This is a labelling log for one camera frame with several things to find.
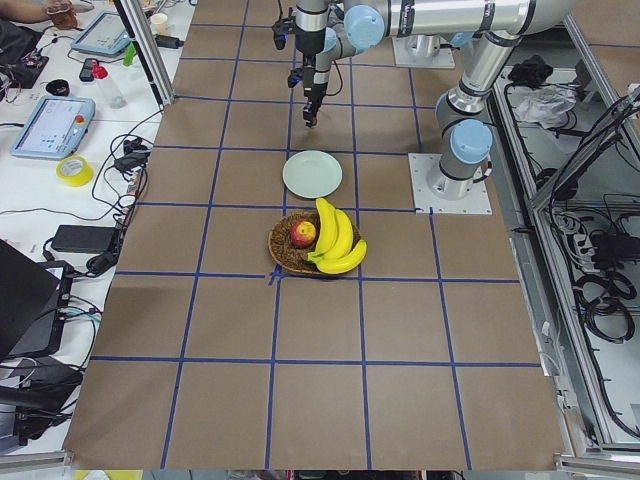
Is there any yellow banana bunch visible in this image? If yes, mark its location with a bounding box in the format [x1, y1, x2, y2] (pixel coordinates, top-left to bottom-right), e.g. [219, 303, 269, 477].
[306, 198, 368, 275]

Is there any wicker fruit basket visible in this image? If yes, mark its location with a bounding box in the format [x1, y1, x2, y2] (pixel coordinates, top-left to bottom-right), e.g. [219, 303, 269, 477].
[268, 211, 337, 276]

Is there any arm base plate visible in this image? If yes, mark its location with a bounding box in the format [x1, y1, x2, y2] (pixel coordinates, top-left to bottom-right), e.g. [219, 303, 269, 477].
[393, 35, 455, 70]
[408, 153, 492, 215]

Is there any red apple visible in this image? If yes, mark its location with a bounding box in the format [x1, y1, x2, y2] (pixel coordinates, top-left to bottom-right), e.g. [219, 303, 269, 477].
[290, 220, 317, 249]

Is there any pale green plate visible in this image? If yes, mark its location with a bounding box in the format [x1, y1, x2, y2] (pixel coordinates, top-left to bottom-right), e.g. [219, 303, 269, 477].
[282, 150, 343, 199]

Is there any teach pendant tablet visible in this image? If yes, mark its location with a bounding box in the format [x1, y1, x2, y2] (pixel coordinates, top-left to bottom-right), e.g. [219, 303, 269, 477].
[10, 96, 96, 161]
[70, 11, 131, 57]

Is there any far teach pendant tablet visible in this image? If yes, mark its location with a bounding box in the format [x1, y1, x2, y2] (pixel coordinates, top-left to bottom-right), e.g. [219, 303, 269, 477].
[70, 11, 131, 57]

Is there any black laptop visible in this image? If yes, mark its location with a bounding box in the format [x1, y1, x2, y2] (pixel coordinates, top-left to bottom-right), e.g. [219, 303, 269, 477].
[1, 241, 72, 360]

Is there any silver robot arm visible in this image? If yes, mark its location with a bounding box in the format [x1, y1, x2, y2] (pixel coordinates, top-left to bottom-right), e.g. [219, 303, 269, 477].
[272, 0, 576, 200]
[316, 24, 456, 74]

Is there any near teach pendant tablet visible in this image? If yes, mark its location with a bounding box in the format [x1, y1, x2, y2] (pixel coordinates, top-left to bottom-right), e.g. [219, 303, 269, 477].
[10, 96, 96, 161]

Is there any yellow tape roll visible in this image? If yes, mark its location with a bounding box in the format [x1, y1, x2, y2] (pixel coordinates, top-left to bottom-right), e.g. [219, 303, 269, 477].
[56, 155, 94, 188]

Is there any black power adapter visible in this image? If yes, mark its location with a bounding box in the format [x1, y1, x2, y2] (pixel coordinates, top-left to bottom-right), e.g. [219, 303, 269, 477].
[155, 34, 184, 49]

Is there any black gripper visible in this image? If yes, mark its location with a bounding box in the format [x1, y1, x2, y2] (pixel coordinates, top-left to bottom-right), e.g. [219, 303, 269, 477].
[287, 52, 329, 126]

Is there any black phone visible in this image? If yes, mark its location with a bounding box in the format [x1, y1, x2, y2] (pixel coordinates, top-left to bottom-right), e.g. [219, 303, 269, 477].
[79, 58, 97, 83]

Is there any paper cup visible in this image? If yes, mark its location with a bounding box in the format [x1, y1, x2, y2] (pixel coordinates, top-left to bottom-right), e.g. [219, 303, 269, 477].
[149, 12, 169, 35]

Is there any red cap plastic bottle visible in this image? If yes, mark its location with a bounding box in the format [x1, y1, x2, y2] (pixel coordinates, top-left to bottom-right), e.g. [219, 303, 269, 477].
[92, 60, 127, 109]

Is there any aluminium frame post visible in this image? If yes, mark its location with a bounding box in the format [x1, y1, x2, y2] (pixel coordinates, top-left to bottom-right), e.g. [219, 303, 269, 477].
[114, 0, 174, 108]

